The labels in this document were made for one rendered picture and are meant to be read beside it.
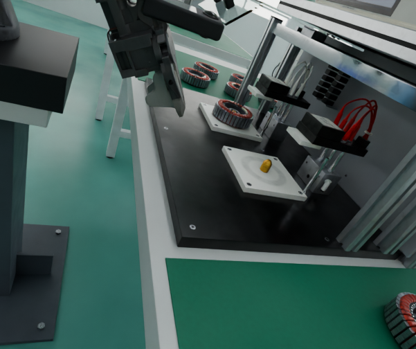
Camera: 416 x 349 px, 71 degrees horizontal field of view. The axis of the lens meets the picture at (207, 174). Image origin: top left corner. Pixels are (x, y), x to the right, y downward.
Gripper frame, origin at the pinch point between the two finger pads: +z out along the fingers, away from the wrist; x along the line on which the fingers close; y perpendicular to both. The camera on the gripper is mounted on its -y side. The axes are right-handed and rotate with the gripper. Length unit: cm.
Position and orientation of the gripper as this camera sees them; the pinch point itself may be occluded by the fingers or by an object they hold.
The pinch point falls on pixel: (183, 108)
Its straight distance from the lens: 52.7
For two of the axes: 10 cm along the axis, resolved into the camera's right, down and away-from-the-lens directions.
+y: -9.8, 1.8, 0.8
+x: 0.7, 6.6, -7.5
